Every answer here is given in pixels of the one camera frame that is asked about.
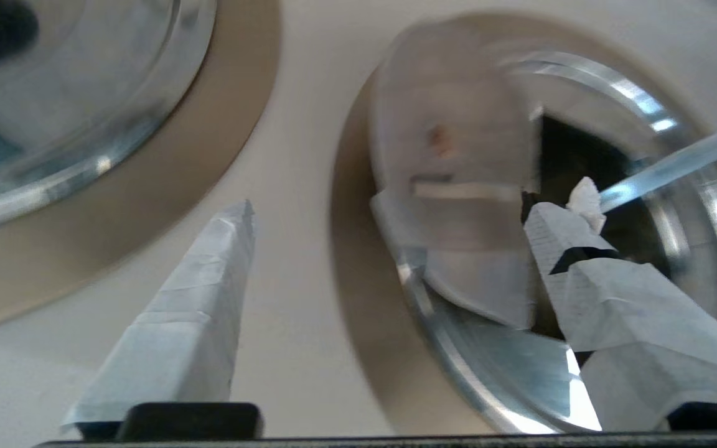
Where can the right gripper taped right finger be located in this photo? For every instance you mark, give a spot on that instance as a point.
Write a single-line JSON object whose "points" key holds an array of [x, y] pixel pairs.
{"points": [[632, 323]]}

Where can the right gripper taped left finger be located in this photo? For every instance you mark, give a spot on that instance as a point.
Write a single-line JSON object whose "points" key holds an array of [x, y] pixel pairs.
{"points": [[190, 336]]}

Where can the steel ladle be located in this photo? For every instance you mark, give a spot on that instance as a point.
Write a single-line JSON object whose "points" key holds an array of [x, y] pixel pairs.
{"points": [[676, 171]]}

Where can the round steel hinged lid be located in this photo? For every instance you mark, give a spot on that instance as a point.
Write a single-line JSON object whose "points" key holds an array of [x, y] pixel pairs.
{"points": [[84, 93], [458, 124]]}

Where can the round brushed steel well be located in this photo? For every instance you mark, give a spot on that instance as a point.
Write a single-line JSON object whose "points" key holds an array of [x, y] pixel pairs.
{"points": [[228, 155], [358, 280]]}

